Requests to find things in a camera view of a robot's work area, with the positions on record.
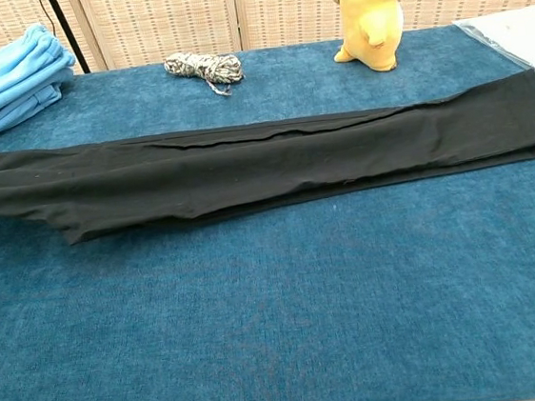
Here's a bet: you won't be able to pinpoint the dark blue table mat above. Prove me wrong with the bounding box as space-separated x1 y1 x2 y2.
0 13 535 401

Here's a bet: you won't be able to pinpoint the yellow plush toy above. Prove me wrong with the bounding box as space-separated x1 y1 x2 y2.
327 0 420 78

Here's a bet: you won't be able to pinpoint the black trousers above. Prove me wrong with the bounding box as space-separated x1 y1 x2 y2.
0 69 535 253

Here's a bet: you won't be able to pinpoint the bamboo folding screen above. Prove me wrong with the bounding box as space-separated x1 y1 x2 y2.
0 0 535 84

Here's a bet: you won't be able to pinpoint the clear plastic bag with papers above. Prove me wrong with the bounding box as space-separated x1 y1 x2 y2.
451 9 535 103

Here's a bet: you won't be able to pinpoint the coiled speckled rope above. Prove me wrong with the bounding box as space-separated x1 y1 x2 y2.
162 44 248 104

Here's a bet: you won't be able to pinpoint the black tripod stand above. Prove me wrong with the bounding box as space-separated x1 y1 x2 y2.
38 0 92 79

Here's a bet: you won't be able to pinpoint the folded light blue fleece garment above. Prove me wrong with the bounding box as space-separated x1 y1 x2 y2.
0 19 85 146

